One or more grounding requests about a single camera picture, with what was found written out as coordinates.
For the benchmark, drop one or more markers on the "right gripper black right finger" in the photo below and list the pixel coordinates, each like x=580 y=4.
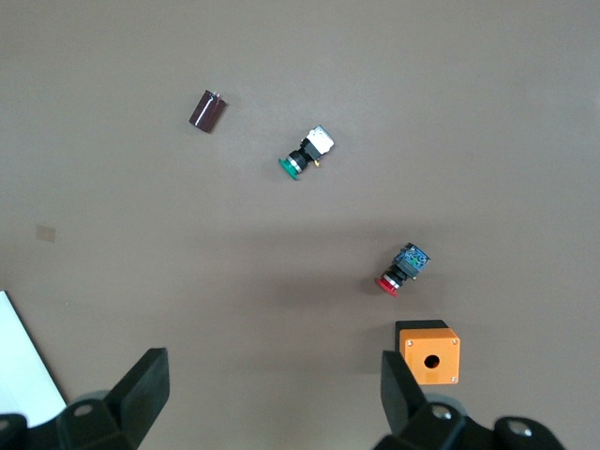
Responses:
x=398 y=398

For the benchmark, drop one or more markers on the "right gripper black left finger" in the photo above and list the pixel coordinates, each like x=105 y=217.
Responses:
x=145 y=389

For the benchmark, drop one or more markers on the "white drawer cabinet shell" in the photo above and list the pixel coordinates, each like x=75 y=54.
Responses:
x=23 y=361

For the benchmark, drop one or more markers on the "dark maroon cylindrical capacitor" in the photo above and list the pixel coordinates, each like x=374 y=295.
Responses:
x=208 y=111

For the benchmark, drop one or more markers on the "orange button enclosure box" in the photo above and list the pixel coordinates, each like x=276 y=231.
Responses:
x=431 y=347

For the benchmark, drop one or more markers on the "red push button switch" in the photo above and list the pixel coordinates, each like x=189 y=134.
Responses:
x=403 y=269

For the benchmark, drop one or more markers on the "green push button switch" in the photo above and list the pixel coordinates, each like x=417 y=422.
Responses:
x=307 y=152

